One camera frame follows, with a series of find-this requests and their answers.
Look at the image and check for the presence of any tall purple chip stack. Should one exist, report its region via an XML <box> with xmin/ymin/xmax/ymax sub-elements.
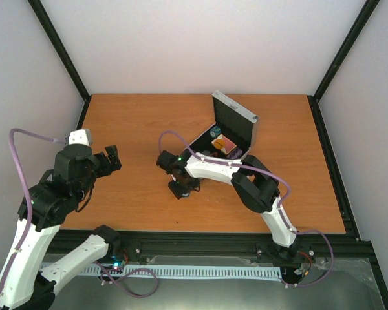
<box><xmin>226</xmin><ymin>147</ymin><xmax>243</xmax><ymax>160</ymax></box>

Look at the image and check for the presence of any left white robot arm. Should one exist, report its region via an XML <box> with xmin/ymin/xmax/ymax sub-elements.
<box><xmin>0</xmin><ymin>144</ymin><xmax>122</xmax><ymax>309</ymax></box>

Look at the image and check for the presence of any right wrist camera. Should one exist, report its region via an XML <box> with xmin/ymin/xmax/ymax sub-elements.
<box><xmin>156</xmin><ymin>150</ymin><xmax>179</xmax><ymax>174</ymax></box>

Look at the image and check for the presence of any aluminium poker case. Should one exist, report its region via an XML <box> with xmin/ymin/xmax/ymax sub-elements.
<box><xmin>189</xmin><ymin>90</ymin><xmax>259</xmax><ymax>159</ymax></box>

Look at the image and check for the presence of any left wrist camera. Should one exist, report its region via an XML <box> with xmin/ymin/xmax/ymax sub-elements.
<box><xmin>65</xmin><ymin>129</ymin><xmax>92</xmax><ymax>146</ymax></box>

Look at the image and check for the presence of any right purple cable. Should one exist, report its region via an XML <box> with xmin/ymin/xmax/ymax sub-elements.
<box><xmin>157</xmin><ymin>130</ymin><xmax>335</xmax><ymax>289</ymax></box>

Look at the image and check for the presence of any white slotted cable duct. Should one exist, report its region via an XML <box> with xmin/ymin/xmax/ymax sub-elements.
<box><xmin>38</xmin><ymin>262</ymin><xmax>283</xmax><ymax>281</ymax></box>

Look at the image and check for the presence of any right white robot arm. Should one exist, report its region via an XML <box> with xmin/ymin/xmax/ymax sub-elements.
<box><xmin>156</xmin><ymin>150</ymin><xmax>299</xmax><ymax>262</ymax></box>

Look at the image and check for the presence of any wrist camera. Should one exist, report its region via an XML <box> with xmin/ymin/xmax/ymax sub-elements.
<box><xmin>65</xmin><ymin>129</ymin><xmax>92</xmax><ymax>146</ymax></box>
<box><xmin>156</xmin><ymin>150</ymin><xmax>179</xmax><ymax>174</ymax></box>

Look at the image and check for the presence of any orange blue round button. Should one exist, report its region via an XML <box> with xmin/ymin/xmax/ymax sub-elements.
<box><xmin>212</xmin><ymin>138</ymin><xmax>226</xmax><ymax>150</ymax></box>

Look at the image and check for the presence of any black aluminium frame rail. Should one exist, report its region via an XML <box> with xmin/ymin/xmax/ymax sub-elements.
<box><xmin>47</xmin><ymin>230</ymin><xmax>375</xmax><ymax>264</ymax></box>

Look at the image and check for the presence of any playing card deck box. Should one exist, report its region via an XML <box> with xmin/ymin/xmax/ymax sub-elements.
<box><xmin>216</xmin><ymin>134</ymin><xmax>237</xmax><ymax>155</ymax></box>

